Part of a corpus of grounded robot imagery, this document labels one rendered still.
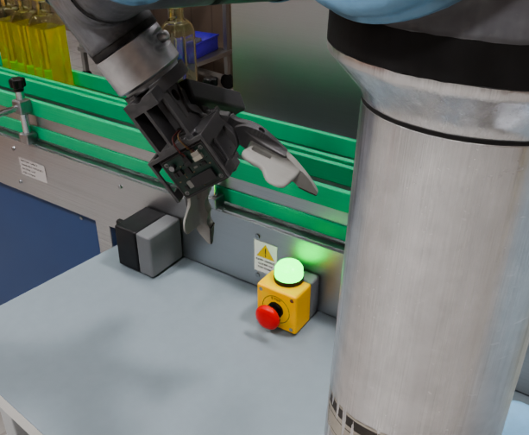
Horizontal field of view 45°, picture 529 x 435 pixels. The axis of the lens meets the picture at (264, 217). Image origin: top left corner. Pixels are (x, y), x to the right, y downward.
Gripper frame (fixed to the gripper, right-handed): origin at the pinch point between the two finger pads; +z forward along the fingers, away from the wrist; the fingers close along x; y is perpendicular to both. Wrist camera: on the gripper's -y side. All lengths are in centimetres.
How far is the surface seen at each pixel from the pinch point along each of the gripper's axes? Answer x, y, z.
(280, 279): -10.2, -12.0, 15.2
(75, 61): -245, -358, -25
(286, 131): -8.2, -40.4, 4.1
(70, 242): -63, -40, 3
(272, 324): -13.3, -7.4, 19.1
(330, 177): -0.4, -26.3, 9.8
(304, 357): -10.9, -5.3, 24.9
